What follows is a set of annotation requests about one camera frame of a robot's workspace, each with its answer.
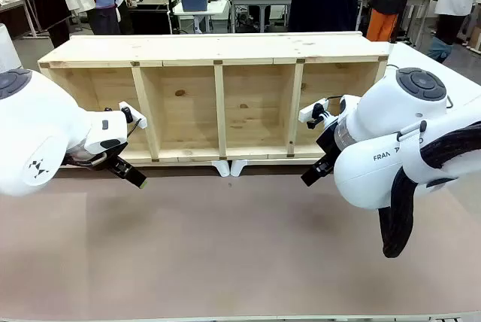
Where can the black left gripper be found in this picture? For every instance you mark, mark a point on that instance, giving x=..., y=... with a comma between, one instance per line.
x=107, y=160

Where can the blue box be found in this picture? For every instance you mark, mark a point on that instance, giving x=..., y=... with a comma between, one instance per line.
x=193, y=1

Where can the grey lab table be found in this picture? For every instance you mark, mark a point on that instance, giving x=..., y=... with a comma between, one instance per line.
x=259, y=2

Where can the white lab table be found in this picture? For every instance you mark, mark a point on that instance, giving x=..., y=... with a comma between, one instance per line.
x=204, y=11

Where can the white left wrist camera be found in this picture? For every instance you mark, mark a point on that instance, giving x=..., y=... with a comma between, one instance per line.
x=133, y=114

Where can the blue bag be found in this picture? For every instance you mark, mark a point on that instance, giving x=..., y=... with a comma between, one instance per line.
x=440, y=49

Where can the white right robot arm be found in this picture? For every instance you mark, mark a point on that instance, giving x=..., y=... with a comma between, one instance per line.
x=379, y=122

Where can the wooden compartment shelf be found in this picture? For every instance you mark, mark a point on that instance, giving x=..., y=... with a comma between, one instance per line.
x=240, y=85

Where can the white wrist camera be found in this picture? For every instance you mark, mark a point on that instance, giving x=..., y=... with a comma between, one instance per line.
x=133, y=114
x=312, y=109

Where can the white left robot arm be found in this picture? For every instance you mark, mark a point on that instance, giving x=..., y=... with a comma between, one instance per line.
x=41, y=130

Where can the white cylindrical air purifier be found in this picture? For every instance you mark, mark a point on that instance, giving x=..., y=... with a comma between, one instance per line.
x=8, y=49

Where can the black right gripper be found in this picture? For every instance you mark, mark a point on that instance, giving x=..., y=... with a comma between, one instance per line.
x=328, y=147

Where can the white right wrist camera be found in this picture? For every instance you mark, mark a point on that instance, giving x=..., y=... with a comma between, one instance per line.
x=312, y=109

